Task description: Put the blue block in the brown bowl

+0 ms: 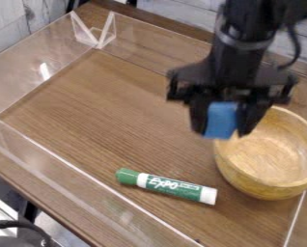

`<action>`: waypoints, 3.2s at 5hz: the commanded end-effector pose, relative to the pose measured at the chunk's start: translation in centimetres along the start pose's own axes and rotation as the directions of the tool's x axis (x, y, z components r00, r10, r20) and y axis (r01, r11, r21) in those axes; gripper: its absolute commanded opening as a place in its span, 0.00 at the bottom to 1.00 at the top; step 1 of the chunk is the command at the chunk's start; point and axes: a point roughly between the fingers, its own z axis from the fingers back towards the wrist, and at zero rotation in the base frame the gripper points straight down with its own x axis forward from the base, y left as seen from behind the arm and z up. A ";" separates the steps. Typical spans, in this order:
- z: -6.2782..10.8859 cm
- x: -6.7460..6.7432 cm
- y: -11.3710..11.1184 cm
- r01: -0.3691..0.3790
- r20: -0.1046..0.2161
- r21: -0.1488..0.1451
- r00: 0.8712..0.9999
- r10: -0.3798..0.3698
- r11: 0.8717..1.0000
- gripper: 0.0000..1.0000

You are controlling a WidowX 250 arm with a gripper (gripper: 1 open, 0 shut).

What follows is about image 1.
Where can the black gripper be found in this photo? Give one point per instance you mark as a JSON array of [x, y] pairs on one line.
[[196, 84]]

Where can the blue rectangular block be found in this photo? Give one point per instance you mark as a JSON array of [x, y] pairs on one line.
[[221, 120]]

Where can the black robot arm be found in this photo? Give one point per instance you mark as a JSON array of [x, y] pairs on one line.
[[244, 30]]

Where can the brown wooden bowl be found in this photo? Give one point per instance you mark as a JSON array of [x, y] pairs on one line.
[[264, 164]]

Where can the green Expo marker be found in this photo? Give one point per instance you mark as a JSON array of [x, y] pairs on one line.
[[181, 189]]

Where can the black table leg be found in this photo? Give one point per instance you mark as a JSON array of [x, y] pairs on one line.
[[29, 212]]

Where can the clear acrylic tray wall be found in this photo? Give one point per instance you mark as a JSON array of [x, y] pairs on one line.
[[81, 114]]

